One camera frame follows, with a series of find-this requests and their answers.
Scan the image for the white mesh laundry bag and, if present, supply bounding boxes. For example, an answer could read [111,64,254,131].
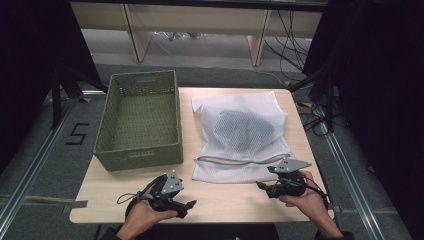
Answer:
[191,90,296,185]

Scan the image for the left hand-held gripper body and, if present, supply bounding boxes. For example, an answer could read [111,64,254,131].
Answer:
[148,169,188,213]

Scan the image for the black cloth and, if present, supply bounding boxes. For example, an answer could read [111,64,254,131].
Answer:
[213,109,278,152]

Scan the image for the clear plastic bag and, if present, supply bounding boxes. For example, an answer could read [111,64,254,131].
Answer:
[154,31,202,42]

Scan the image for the light wooden desk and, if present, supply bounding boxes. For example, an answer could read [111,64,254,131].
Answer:
[70,1,327,67]

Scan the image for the hanging black cables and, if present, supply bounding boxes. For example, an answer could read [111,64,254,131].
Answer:
[263,9,310,73]

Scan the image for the white floor cable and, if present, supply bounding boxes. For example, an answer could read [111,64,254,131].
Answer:
[245,67,288,86]

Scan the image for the black metal stand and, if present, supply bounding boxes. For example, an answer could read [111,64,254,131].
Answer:
[287,68,336,134]
[49,64,110,130]

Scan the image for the person's left hand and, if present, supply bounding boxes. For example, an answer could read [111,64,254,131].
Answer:
[115,185,180,240]

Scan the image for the person's right hand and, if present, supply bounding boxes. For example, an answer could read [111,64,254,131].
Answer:
[278,170,330,228]

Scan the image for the green woven basket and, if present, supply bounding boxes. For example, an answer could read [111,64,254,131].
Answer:
[93,69,185,173]

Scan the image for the aluminium floor rail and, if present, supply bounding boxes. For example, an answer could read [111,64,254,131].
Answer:
[0,95,78,235]
[319,122,388,240]

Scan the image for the black floor cables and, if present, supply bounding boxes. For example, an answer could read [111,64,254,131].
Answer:
[297,99,338,138]

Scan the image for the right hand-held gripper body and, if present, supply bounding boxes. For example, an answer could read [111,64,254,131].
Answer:
[265,157,313,199]

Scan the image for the black curtain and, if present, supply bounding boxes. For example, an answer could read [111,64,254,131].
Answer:
[301,0,424,240]
[0,0,103,174]

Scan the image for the right hand-held gripper cable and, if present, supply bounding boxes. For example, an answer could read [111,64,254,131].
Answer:
[303,175,332,211]

